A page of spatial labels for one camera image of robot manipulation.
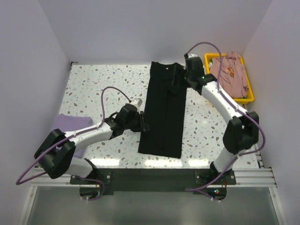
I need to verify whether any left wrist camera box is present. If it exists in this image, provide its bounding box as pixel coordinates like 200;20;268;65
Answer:
130;98;143;108

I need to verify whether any yellow plastic bin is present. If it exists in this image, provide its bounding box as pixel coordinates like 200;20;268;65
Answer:
204;53;254;105

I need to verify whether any black t shirt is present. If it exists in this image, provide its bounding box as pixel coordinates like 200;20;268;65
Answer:
138;61;187;158

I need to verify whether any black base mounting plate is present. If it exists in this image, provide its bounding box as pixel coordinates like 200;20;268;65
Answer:
70;168;236;200

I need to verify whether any folded lavender t shirt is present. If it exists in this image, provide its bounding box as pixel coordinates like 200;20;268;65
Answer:
53;113;94;160

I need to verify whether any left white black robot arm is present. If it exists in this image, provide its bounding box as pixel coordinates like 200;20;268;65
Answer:
34;98;149;184

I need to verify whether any pink shirt in bin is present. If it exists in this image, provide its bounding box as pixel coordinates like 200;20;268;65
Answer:
218;52;249;98

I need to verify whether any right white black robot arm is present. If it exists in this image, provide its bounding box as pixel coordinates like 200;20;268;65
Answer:
173;54;260;184

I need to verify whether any aluminium extrusion rail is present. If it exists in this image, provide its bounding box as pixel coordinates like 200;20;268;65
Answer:
30;168;277;188

